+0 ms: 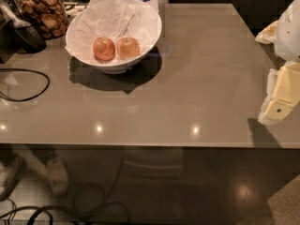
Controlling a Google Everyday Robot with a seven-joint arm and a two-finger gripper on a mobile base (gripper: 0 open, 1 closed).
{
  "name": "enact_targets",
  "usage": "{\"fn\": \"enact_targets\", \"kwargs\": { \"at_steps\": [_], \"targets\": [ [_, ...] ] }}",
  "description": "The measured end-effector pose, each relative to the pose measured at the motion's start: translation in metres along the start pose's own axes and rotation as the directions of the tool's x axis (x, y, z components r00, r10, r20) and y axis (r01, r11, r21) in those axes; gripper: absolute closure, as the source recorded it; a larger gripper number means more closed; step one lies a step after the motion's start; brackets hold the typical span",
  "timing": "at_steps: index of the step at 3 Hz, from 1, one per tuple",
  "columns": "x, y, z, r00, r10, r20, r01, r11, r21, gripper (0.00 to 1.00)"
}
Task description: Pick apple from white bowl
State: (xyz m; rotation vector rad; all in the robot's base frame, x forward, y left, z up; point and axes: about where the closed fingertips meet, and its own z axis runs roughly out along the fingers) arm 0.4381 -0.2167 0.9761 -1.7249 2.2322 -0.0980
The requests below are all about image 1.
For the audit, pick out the white shoes under table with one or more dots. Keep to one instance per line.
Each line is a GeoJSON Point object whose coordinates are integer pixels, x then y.
{"type": "Point", "coordinates": [51, 164]}

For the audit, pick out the white ceramic bowl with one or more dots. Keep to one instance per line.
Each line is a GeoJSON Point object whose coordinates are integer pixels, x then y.
{"type": "Point", "coordinates": [118, 67]}

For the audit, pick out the white paper liner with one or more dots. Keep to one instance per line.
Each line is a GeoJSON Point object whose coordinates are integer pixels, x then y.
{"type": "Point", "coordinates": [109, 19]}

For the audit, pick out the black kitchen appliance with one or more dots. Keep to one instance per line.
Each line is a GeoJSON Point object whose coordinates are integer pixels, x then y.
{"type": "Point", "coordinates": [25, 31]}

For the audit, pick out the red apple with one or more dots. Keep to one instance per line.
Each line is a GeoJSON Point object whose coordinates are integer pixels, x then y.
{"type": "Point", "coordinates": [128, 47]}
{"type": "Point", "coordinates": [104, 49]}

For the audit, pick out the glass jar of dried chips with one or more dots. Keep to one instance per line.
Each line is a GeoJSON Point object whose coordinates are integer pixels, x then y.
{"type": "Point", "coordinates": [50, 15]}

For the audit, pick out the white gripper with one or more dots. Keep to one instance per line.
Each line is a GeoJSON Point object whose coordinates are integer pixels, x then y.
{"type": "Point", "coordinates": [289, 35]}

